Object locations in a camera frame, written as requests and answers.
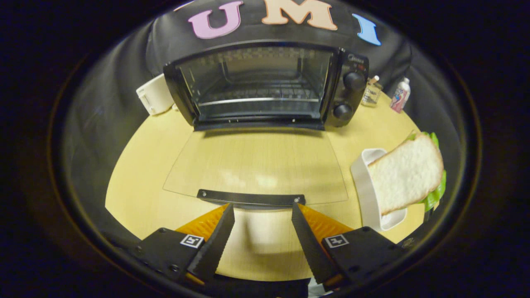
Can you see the small white toaster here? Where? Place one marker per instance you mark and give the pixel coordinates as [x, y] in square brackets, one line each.
[155, 95]

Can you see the black backdrop cloth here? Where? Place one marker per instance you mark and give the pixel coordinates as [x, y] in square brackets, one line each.
[124, 66]

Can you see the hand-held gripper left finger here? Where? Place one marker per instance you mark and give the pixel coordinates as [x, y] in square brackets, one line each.
[215, 244]

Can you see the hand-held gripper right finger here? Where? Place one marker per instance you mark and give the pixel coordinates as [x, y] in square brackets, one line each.
[310, 244]

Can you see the white rectangular dish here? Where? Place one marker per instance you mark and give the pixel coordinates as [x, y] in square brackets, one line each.
[364, 186]

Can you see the pink white spray bottle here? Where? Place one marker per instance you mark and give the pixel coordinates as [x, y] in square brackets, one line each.
[400, 97]

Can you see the white bread lettuce sandwich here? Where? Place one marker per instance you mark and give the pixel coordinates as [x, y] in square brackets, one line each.
[403, 174]

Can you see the black toaster oven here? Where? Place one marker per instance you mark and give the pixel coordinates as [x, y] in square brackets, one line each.
[348, 93]

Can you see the clear glass jar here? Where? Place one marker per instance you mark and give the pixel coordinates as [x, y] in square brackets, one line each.
[371, 93]

